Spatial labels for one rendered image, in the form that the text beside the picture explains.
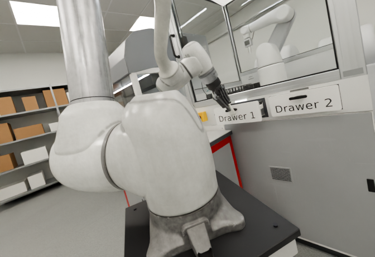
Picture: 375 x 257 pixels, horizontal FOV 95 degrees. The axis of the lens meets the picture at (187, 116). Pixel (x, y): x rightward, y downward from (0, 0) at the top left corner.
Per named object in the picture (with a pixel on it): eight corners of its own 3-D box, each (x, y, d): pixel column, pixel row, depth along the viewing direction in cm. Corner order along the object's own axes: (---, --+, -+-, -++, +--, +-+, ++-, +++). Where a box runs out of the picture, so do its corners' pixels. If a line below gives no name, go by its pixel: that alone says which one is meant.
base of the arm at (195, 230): (148, 299, 23) (136, 264, 23) (148, 204, 45) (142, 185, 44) (263, 243, 27) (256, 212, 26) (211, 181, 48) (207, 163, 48)
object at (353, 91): (373, 110, 68) (368, 74, 67) (192, 126, 142) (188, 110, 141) (367, 83, 133) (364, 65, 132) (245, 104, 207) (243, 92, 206)
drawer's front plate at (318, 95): (342, 110, 74) (337, 84, 73) (272, 116, 95) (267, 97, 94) (342, 108, 75) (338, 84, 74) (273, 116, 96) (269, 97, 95)
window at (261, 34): (338, 68, 74) (296, -180, 65) (195, 102, 136) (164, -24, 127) (339, 68, 74) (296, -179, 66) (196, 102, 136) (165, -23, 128)
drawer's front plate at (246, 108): (261, 121, 91) (256, 101, 90) (217, 125, 112) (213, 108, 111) (262, 120, 92) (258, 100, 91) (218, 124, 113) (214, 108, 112)
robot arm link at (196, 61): (210, 64, 91) (190, 79, 92) (193, 38, 86) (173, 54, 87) (217, 64, 81) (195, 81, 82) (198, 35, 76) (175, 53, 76)
